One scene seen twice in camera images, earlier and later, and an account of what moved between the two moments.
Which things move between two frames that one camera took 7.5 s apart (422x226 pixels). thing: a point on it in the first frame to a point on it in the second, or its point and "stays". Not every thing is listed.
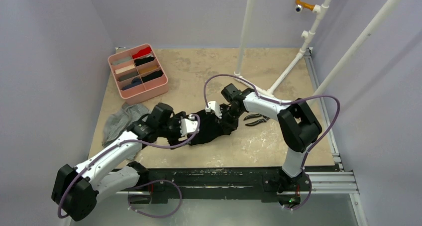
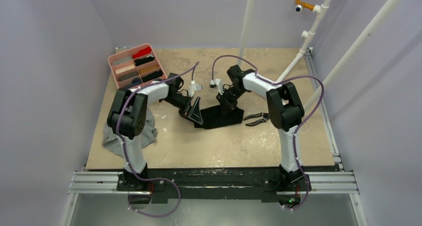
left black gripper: [174, 141] to [191, 112]
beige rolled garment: [124, 68] stays
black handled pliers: [265, 119] stays
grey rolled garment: [125, 58] stays
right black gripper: [223, 113] to [226, 100]
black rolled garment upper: [143, 60] stays
